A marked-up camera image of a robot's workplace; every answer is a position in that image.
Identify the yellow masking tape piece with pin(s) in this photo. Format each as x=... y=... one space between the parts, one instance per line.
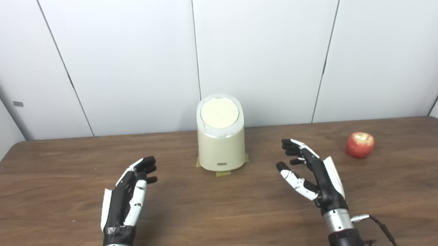
x=223 y=173
x=198 y=163

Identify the small grey wall sticker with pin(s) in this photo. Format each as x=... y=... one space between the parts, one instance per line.
x=18 y=104

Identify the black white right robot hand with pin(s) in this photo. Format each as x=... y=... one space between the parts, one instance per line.
x=327 y=188

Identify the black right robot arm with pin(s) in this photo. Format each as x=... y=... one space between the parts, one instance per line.
x=343 y=240

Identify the red apple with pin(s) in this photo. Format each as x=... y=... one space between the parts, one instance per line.
x=360 y=145

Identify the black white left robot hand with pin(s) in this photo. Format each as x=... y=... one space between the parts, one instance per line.
x=118 y=207

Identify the cream-colored round bin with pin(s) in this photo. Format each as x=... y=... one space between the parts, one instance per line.
x=221 y=149

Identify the cream round bin lid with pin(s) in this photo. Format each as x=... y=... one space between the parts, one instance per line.
x=219 y=112

